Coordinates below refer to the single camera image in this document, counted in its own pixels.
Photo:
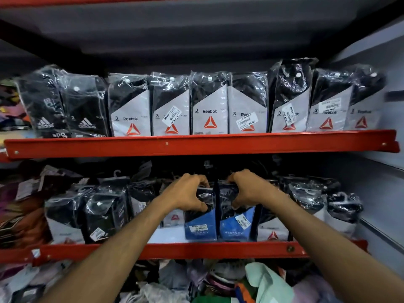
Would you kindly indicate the row of white-label sock packets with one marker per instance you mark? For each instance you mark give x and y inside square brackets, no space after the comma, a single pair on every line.
[210,107]

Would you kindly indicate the person's right hand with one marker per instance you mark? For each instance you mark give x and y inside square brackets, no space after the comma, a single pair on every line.
[255,190]

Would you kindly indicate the black striped-logo sock packet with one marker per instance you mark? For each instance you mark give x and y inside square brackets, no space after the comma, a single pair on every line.
[85,107]
[44,104]

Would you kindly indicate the person's right thumb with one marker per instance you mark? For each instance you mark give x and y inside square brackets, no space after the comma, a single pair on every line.
[236,203]

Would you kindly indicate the person's left forearm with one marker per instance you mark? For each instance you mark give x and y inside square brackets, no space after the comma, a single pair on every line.
[120,249]

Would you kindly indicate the heap of colourful garments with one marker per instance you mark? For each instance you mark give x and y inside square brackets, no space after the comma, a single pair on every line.
[12,104]

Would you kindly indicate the person's right forearm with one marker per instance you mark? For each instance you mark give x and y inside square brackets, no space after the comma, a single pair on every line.
[331,249]

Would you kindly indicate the mint green garment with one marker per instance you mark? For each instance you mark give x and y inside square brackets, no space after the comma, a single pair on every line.
[268,283]

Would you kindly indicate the loose socks with paper tags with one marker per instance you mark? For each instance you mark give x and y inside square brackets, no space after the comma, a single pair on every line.
[56,179]

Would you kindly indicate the person's left thumb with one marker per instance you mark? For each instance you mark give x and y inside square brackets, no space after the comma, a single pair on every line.
[200,205]

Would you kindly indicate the grey shelf board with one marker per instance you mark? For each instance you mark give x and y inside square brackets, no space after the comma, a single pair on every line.
[189,28]

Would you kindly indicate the pile of orange pink packets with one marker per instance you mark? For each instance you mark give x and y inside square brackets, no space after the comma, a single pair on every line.
[22,217]

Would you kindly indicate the person's left hand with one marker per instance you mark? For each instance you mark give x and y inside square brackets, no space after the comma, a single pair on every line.
[181,194]

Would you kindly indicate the pile of mixed clothing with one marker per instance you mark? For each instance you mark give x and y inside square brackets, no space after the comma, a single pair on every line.
[195,280]

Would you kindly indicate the blue-label sock packet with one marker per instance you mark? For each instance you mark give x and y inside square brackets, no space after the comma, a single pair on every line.
[202,227]
[233,225]

